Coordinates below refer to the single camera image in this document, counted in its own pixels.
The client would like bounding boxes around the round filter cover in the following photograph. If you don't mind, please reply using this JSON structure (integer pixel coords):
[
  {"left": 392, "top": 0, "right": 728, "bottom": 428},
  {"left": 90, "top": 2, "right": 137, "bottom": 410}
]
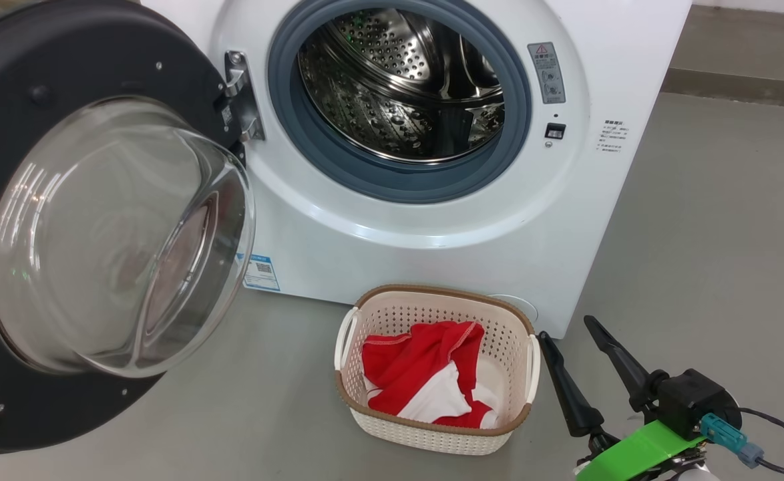
[{"left": 489, "top": 294, "right": 539, "bottom": 326}]

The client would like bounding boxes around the black washer door glass window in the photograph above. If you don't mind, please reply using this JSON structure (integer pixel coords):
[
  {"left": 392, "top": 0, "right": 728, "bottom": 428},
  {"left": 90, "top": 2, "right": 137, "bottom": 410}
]
[{"left": 0, "top": 0, "right": 257, "bottom": 455}]

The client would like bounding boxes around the grey wall baseboard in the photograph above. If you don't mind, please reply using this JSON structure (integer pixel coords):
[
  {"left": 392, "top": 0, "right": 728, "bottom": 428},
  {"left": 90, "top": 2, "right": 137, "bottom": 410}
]
[{"left": 661, "top": 67, "right": 784, "bottom": 111}]

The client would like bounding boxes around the grey warning sticker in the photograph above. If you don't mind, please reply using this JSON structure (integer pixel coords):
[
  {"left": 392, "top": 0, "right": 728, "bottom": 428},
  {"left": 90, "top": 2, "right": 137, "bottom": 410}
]
[{"left": 528, "top": 42, "right": 566, "bottom": 105}]

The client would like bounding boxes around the cream perforated laundry basket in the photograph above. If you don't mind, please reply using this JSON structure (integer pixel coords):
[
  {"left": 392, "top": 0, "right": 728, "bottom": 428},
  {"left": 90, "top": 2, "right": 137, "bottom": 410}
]
[{"left": 334, "top": 285, "right": 541, "bottom": 456}]

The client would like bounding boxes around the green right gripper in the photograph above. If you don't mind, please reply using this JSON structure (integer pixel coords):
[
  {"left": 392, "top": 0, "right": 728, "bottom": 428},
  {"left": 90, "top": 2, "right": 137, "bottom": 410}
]
[{"left": 538, "top": 315, "right": 710, "bottom": 481}]

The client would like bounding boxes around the grey rubber door gasket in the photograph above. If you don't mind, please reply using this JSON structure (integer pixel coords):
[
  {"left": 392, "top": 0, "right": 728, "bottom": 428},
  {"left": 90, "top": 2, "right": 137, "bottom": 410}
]
[{"left": 267, "top": 0, "right": 533, "bottom": 204}]

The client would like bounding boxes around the red and white garment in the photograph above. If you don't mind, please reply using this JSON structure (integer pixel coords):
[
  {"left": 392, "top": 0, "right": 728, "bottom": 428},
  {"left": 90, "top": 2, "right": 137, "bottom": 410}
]
[{"left": 362, "top": 321, "right": 501, "bottom": 430}]

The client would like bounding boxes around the metal door hinge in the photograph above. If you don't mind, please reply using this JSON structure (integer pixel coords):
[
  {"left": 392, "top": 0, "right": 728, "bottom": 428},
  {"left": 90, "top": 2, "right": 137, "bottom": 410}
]
[{"left": 222, "top": 50, "right": 266, "bottom": 142}]

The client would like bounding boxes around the white front-load washing machine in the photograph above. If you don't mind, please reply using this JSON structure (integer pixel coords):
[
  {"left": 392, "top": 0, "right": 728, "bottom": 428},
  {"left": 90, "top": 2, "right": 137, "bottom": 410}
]
[{"left": 142, "top": 0, "right": 693, "bottom": 339}]

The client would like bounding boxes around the blue energy label sticker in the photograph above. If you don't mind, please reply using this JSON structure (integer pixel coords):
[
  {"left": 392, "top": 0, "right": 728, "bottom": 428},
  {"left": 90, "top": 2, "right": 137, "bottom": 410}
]
[{"left": 243, "top": 254, "right": 280, "bottom": 292}]

